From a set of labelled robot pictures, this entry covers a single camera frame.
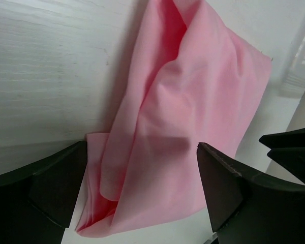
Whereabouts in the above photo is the aluminium table edge rail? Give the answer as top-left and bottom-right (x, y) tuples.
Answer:
(204, 233), (219, 244)

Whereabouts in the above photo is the white plastic basket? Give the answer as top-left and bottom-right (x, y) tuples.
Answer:
(277, 0), (305, 97)

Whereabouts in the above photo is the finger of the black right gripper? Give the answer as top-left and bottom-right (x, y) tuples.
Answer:
(267, 147), (305, 184)
(259, 128), (305, 149)

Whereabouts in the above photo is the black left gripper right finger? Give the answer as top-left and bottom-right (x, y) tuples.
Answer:
(197, 142), (305, 243)

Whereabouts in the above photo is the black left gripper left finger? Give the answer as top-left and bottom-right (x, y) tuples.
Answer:
(0, 141), (87, 244)

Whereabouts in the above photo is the pink t-shirt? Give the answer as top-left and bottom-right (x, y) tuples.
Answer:
(76, 1), (271, 238)

